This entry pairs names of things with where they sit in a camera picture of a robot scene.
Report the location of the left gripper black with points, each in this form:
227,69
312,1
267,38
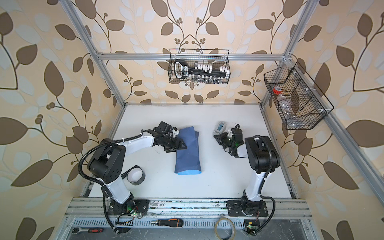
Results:
176,146

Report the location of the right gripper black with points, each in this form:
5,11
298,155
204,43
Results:
220,138

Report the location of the light blue wrapping paper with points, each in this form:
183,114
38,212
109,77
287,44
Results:
188,160

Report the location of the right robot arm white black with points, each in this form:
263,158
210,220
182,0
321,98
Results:
263,160

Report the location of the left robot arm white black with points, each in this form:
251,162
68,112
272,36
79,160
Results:
103,164

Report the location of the grey tape dispenser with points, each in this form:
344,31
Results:
220,128

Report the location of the black orange screwdriver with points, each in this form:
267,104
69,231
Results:
173,223

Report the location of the clear tape roll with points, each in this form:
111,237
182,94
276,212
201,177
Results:
224,229

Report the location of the grey duct tape roll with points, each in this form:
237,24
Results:
136,176

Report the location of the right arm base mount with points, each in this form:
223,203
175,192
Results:
238,208

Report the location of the black socket set rail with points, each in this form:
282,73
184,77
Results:
197,71

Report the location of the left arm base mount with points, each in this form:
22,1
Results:
136,207

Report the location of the back wire basket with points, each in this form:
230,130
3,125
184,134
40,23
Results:
215,57

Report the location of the wire basket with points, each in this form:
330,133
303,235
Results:
215,57
302,104

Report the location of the right wire basket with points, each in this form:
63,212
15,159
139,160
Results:
302,104

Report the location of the red handled ratchet wrench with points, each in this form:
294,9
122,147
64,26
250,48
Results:
77,230

